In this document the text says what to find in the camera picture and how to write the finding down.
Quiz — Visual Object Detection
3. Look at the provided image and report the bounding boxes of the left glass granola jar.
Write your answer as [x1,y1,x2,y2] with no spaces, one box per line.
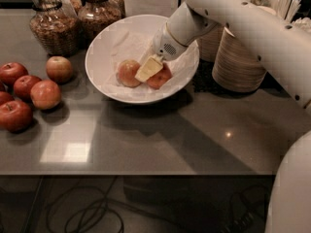
[29,0,80,56]

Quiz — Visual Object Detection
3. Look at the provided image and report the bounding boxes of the rear stack paper bowls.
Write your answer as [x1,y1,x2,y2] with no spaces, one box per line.
[197,26,224,62]

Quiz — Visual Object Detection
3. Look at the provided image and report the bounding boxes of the red apple middle left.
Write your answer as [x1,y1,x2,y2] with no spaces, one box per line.
[14,75,42,102]

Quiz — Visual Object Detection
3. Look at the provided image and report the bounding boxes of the black mat under bowls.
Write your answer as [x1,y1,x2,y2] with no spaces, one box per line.
[192,60,225,95]

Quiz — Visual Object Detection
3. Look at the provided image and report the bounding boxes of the dark red apple bottom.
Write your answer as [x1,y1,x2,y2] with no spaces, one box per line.
[0,100,33,132]

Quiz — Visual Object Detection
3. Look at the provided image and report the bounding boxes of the red apple at edge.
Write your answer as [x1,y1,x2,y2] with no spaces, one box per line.
[0,91,15,106]

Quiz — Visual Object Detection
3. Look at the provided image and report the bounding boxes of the glass granola jar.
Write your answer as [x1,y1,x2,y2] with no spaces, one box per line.
[78,0,121,43]
[29,0,80,56]

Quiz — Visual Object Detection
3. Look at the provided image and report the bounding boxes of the front stack paper bowls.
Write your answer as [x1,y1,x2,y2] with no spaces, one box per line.
[212,27,266,93]

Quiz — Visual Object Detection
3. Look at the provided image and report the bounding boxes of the yellowish apple on table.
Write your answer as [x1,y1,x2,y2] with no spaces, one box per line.
[46,56,73,83]

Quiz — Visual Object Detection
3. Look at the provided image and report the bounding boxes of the black floor cable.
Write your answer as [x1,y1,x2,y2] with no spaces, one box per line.
[45,176,183,233]

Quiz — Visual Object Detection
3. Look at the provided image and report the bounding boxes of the white ceramic bowl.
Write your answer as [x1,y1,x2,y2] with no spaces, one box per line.
[85,14,201,105]

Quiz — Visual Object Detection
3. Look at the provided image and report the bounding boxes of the right glass granola jar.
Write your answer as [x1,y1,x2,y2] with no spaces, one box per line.
[78,0,121,43]

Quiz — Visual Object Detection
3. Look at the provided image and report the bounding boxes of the pale red apple front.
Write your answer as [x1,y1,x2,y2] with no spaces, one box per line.
[30,80,61,110]

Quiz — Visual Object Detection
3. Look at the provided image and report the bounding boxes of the white paper liner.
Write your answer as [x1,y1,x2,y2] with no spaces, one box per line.
[102,30,199,103]

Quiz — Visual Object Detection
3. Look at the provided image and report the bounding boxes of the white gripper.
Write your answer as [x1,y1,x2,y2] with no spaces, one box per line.
[135,23,188,83]

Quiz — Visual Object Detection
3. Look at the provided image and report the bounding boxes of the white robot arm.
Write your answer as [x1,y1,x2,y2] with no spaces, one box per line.
[141,0,311,233]

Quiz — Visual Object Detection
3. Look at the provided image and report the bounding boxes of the stack paper bowls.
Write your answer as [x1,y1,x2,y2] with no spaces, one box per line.
[197,26,224,62]
[212,27,266,93]

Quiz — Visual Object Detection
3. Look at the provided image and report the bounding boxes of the red apple far left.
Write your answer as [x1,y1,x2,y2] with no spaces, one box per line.
[0,62,28,86]

